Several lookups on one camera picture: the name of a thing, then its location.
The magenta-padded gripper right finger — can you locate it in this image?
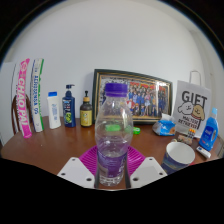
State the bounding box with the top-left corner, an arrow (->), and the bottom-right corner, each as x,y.
125,145 -> 168,190

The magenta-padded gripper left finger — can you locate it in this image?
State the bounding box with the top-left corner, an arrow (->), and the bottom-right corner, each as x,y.
57,145 -> 100,190

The clear purple-capped water bottle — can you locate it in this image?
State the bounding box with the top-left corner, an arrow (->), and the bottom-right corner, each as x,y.
94,82 -> 134,188

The blue patterned paper cup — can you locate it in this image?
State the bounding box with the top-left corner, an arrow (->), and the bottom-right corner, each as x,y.
160,141 -> 196,176

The small patterned snack packet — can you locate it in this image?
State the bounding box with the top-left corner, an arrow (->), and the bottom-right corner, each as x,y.
176,133 -> 194,146

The brown yellow-labelled pump bottle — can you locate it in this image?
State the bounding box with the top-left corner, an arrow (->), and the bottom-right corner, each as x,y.
79,90 -> 94,128

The colourful puzzle cube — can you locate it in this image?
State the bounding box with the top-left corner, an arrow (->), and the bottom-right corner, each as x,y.
186,128 -> 196,139

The white remote control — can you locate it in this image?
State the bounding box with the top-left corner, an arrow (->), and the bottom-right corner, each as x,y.
195,145 -> 212,160

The dark blue pump bottle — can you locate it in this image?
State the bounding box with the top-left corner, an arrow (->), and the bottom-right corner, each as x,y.
61,84 -> 77,128

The white lotion bottle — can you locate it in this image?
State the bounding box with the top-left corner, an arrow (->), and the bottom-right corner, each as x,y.
46,91 -> 62,130

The blue detergent bottle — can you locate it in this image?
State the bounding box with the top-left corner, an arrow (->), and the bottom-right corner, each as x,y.
198,107 -> 220,152

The framed group photo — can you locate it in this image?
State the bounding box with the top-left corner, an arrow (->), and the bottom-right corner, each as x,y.
91,68 -> 174,126

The white paper gift bag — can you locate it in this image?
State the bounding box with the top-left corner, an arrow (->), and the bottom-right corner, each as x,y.
171,70 -> 213,139

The long green white box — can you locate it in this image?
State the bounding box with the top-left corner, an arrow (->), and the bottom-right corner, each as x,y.
29,58 -> 45,133

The long pink box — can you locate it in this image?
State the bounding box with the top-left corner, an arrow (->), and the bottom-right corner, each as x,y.
16,58 -> 33,139

